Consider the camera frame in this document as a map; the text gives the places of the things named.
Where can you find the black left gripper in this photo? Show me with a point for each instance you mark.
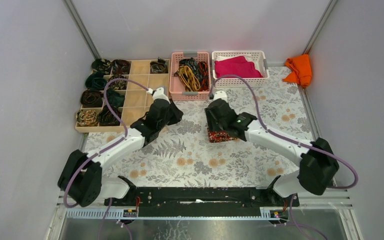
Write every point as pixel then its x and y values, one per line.
pixel 171 110

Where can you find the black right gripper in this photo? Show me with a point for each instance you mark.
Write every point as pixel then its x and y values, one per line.
pixel 210 122

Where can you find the red checkered patterned tie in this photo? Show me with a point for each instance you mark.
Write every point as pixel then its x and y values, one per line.
pixel 219 137

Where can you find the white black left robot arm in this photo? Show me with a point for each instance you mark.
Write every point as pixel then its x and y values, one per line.
pixel 82 176

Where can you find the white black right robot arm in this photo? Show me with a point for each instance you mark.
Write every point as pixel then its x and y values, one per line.
pixel 316 166

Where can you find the pink plastic basket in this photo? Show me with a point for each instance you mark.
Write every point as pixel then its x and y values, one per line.
pixel 177 89

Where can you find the wooden compartment tray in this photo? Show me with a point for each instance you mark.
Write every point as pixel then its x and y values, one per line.
pixel 137 100

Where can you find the white floral table mat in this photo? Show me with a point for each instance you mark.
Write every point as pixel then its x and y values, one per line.
pixel 183 156

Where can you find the yellow patterned tie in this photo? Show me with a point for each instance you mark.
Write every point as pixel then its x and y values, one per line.
pixel 188 79

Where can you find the rolled grey striped tie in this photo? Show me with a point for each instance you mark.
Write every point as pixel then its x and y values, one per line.
pixel 159 66

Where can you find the rolled dark green tie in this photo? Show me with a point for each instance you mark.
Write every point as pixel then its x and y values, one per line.
pixel 114 98

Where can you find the rolled brown dotted tie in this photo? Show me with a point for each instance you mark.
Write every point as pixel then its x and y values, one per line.
pixel 119 84

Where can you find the orange black tie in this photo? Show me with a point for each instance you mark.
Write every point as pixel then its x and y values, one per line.
pixel 204 70

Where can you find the magenta folded cloth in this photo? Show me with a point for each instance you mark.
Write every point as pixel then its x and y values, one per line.
pixel 238 66

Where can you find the rolled black brown tie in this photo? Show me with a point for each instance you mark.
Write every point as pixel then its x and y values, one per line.
pixel 106 118

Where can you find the dark teal patterned tie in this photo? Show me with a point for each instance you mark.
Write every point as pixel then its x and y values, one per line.
pixel 190 62

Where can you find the rolled dark red tie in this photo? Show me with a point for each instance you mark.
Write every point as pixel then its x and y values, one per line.
pixel 120 67

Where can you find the rolled dark brown tie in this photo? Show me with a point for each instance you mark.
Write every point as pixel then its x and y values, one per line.
pixel 91 98

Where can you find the rolled teal tie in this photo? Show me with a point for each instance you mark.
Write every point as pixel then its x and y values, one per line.
pixel 96 81

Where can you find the rolled tan patterned tie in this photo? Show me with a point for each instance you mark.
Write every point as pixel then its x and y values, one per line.
pixel 87 118

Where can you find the rolled camouflage tie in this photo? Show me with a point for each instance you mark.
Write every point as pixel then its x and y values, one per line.
pixel 102 65

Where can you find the orange cloth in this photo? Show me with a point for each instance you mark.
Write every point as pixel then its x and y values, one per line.
pixel 301 71

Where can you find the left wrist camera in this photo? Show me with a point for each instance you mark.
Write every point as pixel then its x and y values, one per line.
pixel 160 93

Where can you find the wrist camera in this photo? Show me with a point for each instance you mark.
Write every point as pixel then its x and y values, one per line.
pixel 160 93
pixel 220 95

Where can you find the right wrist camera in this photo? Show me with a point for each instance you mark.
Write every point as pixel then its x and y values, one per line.
pixel 220 95

